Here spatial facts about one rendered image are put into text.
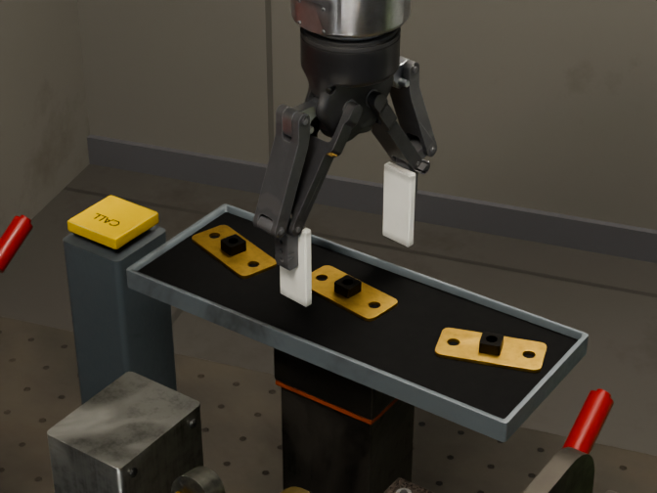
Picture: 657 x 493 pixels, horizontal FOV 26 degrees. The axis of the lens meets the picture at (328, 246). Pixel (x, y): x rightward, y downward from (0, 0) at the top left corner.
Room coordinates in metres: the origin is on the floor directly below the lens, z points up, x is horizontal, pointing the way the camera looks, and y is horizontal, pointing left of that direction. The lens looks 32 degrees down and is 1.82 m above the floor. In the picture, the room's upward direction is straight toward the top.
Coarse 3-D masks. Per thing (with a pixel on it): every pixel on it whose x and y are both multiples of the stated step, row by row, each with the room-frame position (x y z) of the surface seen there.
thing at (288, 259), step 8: (264, 216) 0.93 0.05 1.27; (264, 224) 0.92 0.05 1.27; (272, 224) 0.92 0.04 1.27; (288, 224) 0.93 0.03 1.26; (280, 240) 0.94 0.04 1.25; (288, 240) 0.93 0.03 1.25; (296, 240) 0.94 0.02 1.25; (280, 248) 0.94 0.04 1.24; (288, 248) 0.93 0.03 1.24; (296, 248) 0.94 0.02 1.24; (280, 256) 0.94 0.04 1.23; (288, 256) 0.93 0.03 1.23; (296, 256) 0.94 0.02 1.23; (280, 264) 0.94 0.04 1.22; (288, 264) 0.93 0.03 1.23; (296, 264) 0.94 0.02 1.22
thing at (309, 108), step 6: (306, 102) 0.96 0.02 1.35; (312, 102) 0.96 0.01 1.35; (288, 108) 0.95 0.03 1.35; (294, 108) 0.95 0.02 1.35; (300, 108) 0.95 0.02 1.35; (306, 108) 0.95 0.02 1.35; (312, 108) 0.96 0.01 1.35; (288, 114) 0.94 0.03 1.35; (312, 114) 0.96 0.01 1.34; (288, 120) 0.94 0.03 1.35; (288, 126) 0.94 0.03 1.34; (312, 126) 0.95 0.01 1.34; (288, 132) 0.94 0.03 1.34; (312, 132) 0.94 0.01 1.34
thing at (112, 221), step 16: (96, 208) 1.13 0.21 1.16; (112, 208) 1.13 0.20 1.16; (128, 208) 1.13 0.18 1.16; (144, 208) 1.13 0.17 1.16; (80, 224) 1.11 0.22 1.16; (96, 224) 1.11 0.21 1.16; (112, 224) 1.11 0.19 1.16; (128, 224) 1.11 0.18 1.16; (144, 224) 1.11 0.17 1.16; (96, 240) 1.09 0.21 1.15; (112, 240) 1.08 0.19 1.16; (128, 240) 1.09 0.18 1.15
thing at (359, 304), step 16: (320, 272) 1.02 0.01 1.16; (336, 272) 1.02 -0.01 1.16; (320, 288) 1.00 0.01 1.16; (336, 288) 0.99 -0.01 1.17; (352, 288) 0.98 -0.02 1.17; (368, 288) 1.00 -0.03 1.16; (336, 304) 0.98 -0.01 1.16; (352, 304) 0.97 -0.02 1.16; (368, 304) 0.97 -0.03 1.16; (384, 304) 0.97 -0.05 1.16; (368, 320) 0.95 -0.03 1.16
